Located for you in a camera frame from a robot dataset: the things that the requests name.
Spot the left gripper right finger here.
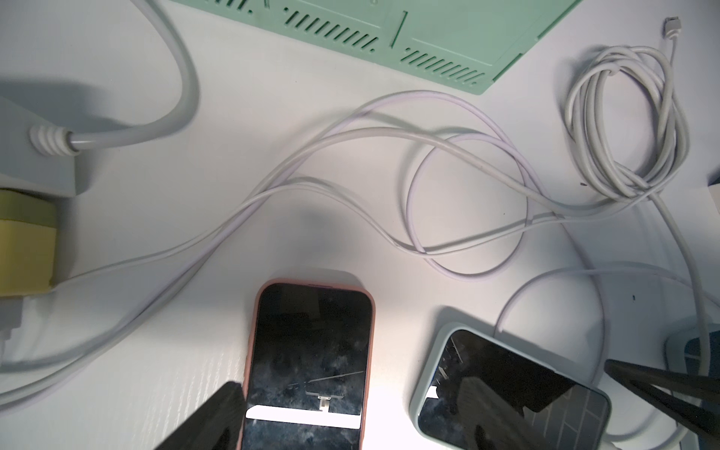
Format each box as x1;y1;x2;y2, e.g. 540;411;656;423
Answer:
457;377;553;450

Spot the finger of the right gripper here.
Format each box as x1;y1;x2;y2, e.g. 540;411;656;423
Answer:
604;359;719;439

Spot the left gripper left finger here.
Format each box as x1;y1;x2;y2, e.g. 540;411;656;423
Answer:
156;382;247;450

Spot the phone with mint case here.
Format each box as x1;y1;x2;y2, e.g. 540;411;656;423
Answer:
409;322;611;449

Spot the phone with orange case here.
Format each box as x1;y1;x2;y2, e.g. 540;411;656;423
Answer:
238;279;375;449

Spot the white charging cable phone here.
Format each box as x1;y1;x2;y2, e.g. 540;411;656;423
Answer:
0;89;564;412

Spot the white charging cable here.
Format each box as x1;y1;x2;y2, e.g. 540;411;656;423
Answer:
494;16;716;450

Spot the phone with blue case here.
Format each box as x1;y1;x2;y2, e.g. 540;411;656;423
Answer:
665;324;719;379

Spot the yellow charger plug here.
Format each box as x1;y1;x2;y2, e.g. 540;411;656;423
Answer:
1;189;58;297

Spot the white power strip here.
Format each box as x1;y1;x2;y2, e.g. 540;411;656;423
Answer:
1;97;77;198

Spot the mint green file organizer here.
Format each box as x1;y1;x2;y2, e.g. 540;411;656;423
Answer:
184;0;577;95

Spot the grey power strip cord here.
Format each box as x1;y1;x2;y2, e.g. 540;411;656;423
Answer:
29;0;202;158

